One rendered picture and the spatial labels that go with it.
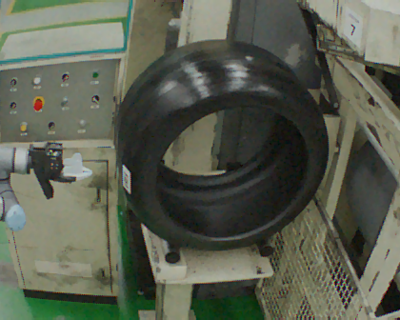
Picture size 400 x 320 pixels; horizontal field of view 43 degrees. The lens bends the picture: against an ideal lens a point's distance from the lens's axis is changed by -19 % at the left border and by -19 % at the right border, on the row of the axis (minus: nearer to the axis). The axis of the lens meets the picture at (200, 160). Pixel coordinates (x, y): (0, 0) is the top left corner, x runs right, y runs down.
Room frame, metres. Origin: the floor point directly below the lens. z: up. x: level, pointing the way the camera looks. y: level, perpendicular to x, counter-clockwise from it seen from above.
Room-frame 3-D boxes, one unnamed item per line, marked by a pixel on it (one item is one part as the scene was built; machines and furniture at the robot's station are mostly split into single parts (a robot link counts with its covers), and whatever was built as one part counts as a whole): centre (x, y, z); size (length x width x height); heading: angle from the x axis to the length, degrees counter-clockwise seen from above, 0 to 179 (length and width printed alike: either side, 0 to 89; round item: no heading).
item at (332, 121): (1.77, -0.36, 1.05); 0.20 x 0.15 x 0.30; 15
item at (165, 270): (1.42, 0.09, 0.84); 0.36 x 0.09 x 0.06; 15
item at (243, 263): (1.46, -0.05, 0.80); 0.37 x 0.36 x 0.02; 105
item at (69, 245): (1.92, 0.61, 0.63); 0.56 x 0.41 x 1.27; 105
